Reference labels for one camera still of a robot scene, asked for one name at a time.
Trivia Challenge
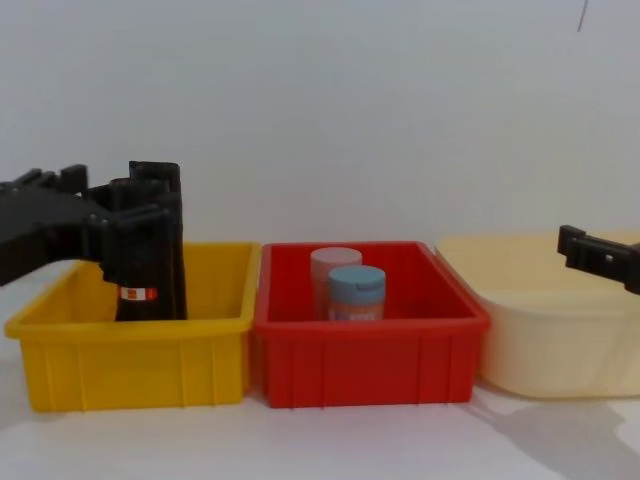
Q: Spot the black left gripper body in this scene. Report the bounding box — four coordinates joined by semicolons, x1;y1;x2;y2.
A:
0;163;107;288

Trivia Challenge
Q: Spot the black bottle with white label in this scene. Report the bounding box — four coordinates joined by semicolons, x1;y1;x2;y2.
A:
109;177;189;322

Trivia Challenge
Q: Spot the cream plastic bin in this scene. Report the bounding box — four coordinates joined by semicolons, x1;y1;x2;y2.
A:
434;230;640;401

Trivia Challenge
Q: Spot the yellow plastic bin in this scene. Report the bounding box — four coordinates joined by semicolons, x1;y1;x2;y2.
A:
3;241;263;414

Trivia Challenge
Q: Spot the jar with pink lid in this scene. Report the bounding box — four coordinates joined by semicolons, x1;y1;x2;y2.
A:
309;246;364;319

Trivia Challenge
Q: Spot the jar with blue lid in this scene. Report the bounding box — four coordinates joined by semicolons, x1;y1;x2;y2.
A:
327;264;388;323

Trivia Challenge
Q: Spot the red plastic bin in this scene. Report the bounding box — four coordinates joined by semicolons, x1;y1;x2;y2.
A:
252;240;492;411

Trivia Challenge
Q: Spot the white table cloth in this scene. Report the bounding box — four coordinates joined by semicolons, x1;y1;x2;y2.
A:
0;279;640;480

